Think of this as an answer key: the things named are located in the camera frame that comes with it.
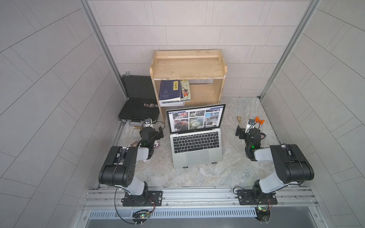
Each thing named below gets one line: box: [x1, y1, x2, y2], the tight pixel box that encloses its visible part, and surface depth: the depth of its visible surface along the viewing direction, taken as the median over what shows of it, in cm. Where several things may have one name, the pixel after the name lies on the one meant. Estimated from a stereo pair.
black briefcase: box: [117, 74, 160, 123], surface depth 107 cm
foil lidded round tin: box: [153, 139, 161, 150], surface depth 90 cm
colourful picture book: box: [180, 79, 191, 103], surface depth 88 cm
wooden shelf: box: [149, 48, 229, 123], surface depth 81 cm
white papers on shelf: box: [158, 97, 191, 107], surface depth 84 cm
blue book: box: [158, 79, 184, 102], surface depth 86 cm
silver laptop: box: [165, 103, 226, 169], surface depth 80 cm
